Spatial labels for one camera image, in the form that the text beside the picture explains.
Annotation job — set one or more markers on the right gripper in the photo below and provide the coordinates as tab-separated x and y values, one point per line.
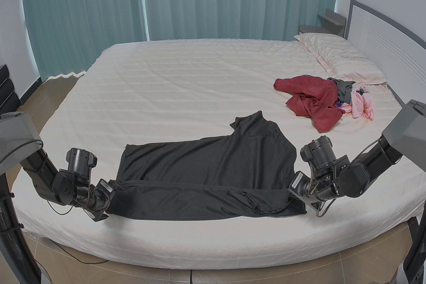
309	192

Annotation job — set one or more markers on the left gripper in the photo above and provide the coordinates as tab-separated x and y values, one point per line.
101	201

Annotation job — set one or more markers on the black T-shirt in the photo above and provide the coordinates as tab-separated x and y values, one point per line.
206	156

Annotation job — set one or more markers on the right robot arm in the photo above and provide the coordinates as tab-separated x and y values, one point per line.
402	129

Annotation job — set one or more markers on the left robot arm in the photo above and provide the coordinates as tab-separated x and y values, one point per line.
16	136

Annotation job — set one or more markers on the bed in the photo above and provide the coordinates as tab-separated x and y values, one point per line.
199	76

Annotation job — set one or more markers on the dark red garment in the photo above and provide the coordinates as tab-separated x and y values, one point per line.
316	93

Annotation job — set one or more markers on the pink garment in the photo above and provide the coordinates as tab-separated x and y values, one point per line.
364	106

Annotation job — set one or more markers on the grey garment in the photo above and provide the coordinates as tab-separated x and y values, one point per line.
346	93

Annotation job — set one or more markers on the cream pillow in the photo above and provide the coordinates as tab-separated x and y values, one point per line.
339	54

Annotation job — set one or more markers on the grey bedside table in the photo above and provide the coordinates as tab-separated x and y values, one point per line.
327	24

